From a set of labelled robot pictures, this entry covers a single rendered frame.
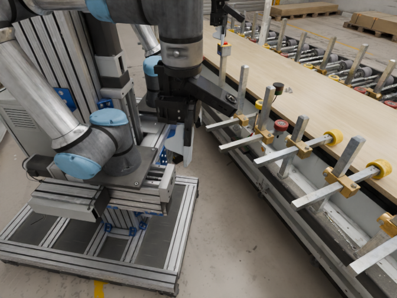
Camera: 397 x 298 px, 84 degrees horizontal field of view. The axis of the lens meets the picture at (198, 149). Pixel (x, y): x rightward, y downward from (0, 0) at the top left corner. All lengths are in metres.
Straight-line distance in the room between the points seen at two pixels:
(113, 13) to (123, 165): 0.56
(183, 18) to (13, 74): 0.44
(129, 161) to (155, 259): 0.88
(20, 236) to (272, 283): 1.75
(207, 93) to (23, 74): 0.45
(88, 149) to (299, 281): 1.60
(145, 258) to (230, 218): 0.76
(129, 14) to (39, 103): 0.36
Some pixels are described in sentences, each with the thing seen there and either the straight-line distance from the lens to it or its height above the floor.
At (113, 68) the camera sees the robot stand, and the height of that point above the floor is 1.34.
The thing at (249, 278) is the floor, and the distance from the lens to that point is 1.79.
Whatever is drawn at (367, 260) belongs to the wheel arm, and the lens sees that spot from 0.92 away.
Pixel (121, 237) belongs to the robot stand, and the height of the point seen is 0.23.
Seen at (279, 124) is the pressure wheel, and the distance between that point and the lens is 1.42.
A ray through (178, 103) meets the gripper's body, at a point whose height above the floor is 1.45.
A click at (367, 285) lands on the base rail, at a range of 1.27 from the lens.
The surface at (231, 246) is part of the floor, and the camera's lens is 1.86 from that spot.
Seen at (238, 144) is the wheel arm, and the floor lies 0.86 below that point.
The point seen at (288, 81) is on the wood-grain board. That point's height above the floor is 0.90.
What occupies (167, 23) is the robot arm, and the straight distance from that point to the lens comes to 0.39.
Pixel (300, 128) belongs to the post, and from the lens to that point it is 1.14.
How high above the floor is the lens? 1.67
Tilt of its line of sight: 41 degrees down
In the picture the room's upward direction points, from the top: straight up
